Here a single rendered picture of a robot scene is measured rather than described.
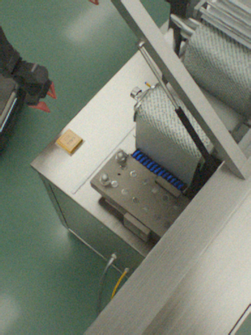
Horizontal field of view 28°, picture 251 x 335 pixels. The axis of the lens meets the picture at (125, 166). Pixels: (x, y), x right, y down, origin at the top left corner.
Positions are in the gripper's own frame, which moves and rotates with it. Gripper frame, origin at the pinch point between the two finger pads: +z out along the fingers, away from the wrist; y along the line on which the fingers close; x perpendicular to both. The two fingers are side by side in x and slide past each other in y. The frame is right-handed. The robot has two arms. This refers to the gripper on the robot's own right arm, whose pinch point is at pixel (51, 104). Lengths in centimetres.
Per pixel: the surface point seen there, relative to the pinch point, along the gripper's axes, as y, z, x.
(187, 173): -13, 19, -50
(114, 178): -18.7, 16.4, -25.5
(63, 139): -6.7, 13.6, 0.9
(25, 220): -22, 80, 71
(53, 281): -47, 93, 48
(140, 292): -60, -27, -75
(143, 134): -6.3, 7.3, -37.6
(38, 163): -17.7, 12.7, 7.4
